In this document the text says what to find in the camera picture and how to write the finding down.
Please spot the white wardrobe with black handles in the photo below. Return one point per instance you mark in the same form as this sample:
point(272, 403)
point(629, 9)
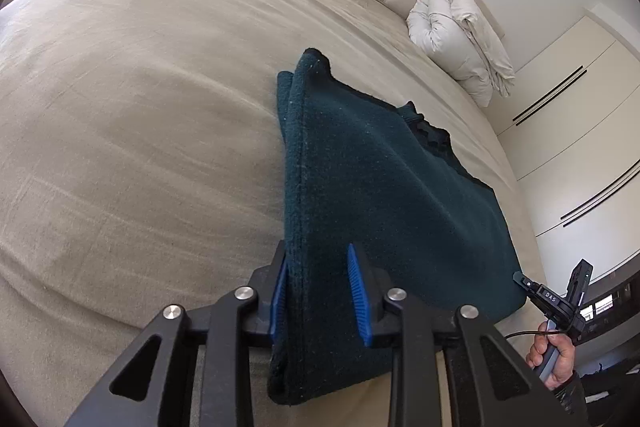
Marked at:
point(570, 129)

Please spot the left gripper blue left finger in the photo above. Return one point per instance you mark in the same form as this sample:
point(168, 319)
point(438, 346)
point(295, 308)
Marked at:
point(192, 364)

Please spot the beige bed cover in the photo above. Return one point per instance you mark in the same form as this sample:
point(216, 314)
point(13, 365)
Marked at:
point(142, 162)

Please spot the dark green knit sweater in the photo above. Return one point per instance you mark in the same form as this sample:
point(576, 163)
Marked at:
point(359, 171)

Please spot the black bag on floor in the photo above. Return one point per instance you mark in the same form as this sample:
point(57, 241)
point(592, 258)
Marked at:
point(612, 394)

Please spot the dark open shelf niche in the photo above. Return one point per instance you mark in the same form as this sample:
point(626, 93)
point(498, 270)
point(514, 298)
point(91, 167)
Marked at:
point(610, 311)

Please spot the person's right hand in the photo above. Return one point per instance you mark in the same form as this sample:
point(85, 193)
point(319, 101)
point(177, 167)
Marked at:
point(563, 368)

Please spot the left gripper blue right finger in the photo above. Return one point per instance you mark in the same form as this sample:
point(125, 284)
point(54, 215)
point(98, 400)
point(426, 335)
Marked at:
point(449, 367)

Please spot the rolled white duvet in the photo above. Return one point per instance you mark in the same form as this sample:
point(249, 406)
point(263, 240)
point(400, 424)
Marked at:
point(458, 38)

